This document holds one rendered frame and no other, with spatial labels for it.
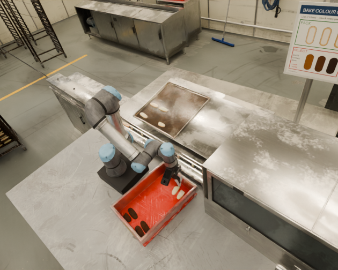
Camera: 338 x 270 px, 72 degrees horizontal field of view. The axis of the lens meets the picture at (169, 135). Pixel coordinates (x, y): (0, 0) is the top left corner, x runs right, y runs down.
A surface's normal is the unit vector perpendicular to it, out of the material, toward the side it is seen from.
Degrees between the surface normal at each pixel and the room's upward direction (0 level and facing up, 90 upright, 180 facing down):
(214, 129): 10
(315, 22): 90
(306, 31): 90
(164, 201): 0
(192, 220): 0
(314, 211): 0
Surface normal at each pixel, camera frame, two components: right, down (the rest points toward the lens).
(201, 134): -0.26, -0.59
